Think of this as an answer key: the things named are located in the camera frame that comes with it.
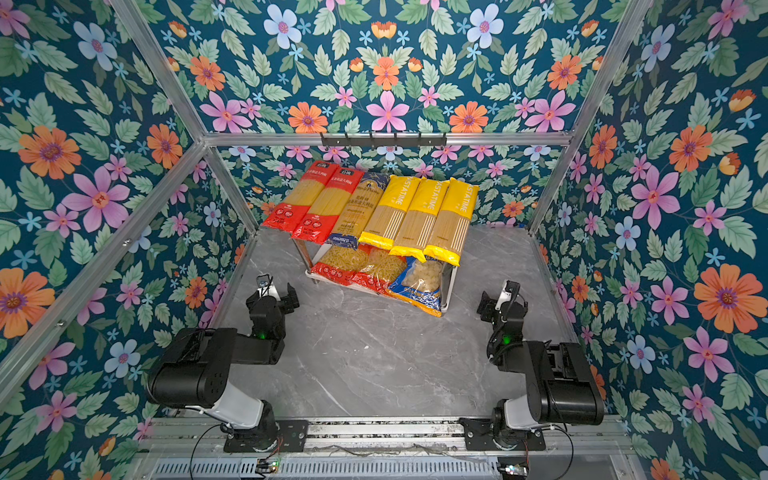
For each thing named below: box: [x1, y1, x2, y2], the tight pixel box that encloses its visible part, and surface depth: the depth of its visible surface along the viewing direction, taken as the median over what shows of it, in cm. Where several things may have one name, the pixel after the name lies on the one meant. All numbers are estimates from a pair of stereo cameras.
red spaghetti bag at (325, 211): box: [292, 167, 364, 245], surface depth 76 cm
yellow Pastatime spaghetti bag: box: [359, 175, 421, 251], surface depth 75 cm
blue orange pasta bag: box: [386, 257, 443, 317], surface depth 90 cm
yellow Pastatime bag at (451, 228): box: [424, 177, 479, 267], surface depth 73 cm
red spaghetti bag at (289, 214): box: [262, 160, 339, 235], surface depth 78 cm
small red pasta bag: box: [351, 243, 407, 294], surface depth 94 cm
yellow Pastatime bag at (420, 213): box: [388, 177, 450, 263], surface depth 73 cm
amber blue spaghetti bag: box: [328, 172, 390, 250], surface depth 76 cm
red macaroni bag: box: [310, 247, 372, 288], surface depth 98 cm
